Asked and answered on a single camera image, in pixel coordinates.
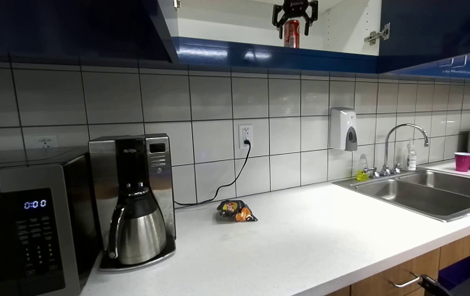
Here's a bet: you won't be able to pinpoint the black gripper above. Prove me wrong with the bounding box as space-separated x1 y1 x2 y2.
271 0 321 39

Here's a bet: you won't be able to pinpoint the red soda can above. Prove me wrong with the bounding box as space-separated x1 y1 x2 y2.
283 18 301 49

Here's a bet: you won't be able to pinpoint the blue upper cabinet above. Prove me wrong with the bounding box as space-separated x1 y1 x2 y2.
141 0 470 80

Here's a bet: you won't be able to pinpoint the metal cabinet hinge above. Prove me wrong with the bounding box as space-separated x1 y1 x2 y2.
363 21 393 46

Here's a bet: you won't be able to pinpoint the chrome faucet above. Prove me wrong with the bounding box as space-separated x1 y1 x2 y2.
372 121 431 177

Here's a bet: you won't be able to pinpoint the yellow dish soap bottle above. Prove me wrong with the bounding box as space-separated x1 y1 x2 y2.
353 152 372 184

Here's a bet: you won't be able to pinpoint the small white bottle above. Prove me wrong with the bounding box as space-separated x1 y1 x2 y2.
406 143 419 172

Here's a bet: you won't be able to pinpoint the black silver coffee maker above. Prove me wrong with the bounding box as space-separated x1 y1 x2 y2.
87 131 178 271

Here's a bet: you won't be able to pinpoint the black chips bag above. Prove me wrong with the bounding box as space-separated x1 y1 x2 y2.
215 199 260 223

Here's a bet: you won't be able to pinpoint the pink cup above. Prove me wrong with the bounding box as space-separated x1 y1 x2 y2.
454 151 470 174

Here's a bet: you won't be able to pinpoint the stainless steel sink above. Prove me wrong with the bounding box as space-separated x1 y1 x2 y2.
335 166 470 223

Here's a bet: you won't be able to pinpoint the steel coffee carafe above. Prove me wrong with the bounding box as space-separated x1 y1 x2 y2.
107 185 169 268

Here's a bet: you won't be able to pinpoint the wooden lower cabinets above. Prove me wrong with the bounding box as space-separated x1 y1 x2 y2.
327 223 470 296

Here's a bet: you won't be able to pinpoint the black chair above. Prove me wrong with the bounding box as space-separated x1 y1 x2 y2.
418 273 470 296

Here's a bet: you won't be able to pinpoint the black microwave oven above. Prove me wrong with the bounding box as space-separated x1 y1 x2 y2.
0 146 102 296

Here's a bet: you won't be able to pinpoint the white wall soap dispenser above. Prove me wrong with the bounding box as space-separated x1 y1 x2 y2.
329 106 360 152

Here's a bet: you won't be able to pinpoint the white wall outlet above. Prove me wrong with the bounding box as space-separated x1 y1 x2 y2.
237 123 255 151

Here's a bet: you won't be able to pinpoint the black power cord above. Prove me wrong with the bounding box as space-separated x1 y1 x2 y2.
174 138 253 208

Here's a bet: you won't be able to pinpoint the metal drawer handle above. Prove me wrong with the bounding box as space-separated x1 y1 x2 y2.
388 273 422 291

